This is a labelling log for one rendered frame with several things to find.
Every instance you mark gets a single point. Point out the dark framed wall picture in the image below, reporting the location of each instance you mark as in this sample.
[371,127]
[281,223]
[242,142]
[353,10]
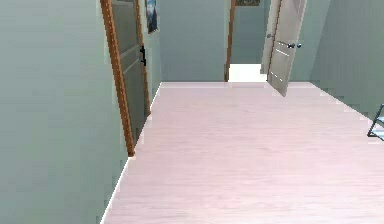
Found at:
[247,2]

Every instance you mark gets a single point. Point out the dark metal shelf rack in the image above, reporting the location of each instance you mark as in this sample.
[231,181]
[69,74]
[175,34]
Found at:
[376,125]

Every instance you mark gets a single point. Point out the dark round door knob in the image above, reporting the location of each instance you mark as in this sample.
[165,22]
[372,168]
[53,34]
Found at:
[292,45]

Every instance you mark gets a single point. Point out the grey door with wooden frame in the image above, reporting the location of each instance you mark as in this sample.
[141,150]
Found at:
[128,66]

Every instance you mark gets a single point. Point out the beige panelled open door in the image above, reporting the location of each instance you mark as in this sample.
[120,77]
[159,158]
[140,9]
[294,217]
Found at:
[283,50]

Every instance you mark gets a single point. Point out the framed blue wall picture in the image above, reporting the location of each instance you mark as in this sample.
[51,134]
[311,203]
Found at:
[151,15]

